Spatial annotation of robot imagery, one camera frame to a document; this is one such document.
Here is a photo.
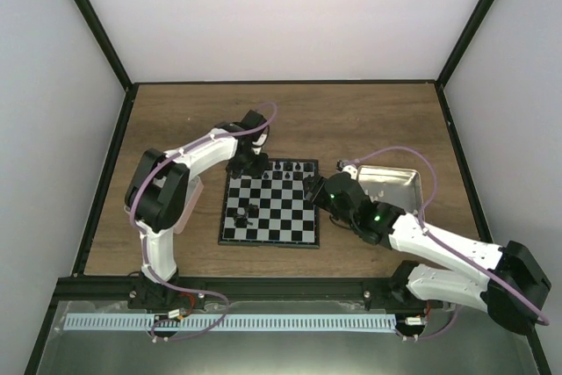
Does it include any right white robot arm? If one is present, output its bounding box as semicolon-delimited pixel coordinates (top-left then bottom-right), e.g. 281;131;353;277
304;172;551;335

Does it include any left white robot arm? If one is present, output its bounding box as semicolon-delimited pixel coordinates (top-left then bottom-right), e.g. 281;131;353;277
125;110;277;308

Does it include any pile of white chess pieces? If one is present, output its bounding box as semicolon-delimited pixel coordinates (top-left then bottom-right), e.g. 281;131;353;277
365;191;385;201

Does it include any black and white chessboard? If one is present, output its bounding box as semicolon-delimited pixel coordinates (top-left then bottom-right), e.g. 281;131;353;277
218;158;320;249

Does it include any pink plastic tray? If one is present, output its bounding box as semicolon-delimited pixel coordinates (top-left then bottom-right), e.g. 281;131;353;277
173;176;204;234

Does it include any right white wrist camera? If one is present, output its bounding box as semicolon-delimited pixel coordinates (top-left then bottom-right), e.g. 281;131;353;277
336;161;358;180

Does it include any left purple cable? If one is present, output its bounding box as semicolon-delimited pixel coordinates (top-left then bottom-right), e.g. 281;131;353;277
130;102;280;306

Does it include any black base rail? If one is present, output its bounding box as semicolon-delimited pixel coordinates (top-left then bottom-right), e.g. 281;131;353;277
52;275;443;313

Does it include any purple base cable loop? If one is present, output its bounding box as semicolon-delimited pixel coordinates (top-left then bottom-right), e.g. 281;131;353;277
148;302;230;343

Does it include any light blue cable duct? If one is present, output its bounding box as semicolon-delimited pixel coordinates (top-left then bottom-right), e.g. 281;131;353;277
63;313;396;333

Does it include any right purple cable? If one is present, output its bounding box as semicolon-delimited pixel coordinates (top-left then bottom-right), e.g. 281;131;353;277
340;146;551;341

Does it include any black aluminium frame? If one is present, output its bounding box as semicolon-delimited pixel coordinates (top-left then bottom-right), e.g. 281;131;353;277
21;0;554;375

